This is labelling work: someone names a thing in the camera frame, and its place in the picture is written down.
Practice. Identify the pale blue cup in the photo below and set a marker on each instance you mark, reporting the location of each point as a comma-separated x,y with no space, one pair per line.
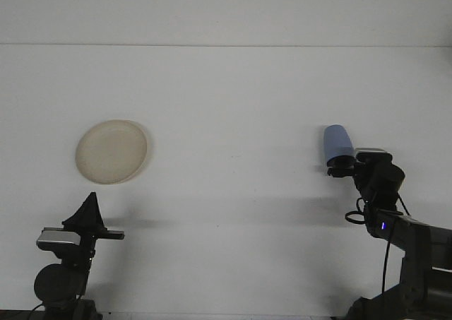
337,140

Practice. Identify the pale round plate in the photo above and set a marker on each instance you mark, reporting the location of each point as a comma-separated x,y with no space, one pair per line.
111,154

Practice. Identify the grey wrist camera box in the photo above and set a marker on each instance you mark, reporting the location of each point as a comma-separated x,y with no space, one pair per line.
374,155
56,238

